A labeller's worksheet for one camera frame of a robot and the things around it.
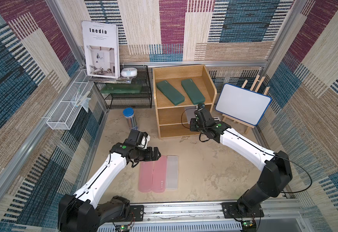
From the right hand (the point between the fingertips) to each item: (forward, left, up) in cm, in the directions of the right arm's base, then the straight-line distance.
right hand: (192, 120), depth 85 cm
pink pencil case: (-24, +19, -20) cm, 37 cm away
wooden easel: (+9, -36, -14) cm, 39 cm away
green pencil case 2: (+10, -1, +11) cm, 15 cm away
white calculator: (+18, -23, -21) cm, 36 cm away
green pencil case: (+12, +13, +12) cm, 21 cm away
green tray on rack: (+27, +46, +3) cm, 53 cm away
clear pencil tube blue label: (+8, +39, -1) cm, 40 cm away
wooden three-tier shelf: (+12, +8, +12) cm, 19 cm away
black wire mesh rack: (+34, +47, -15) cm, 60 cm away
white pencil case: (-23, +12, -21) cm, 34 cm away
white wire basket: (+6, +78, 0) cm, 78 cm away
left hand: (-17, +22, -8) cm, 29 cm away
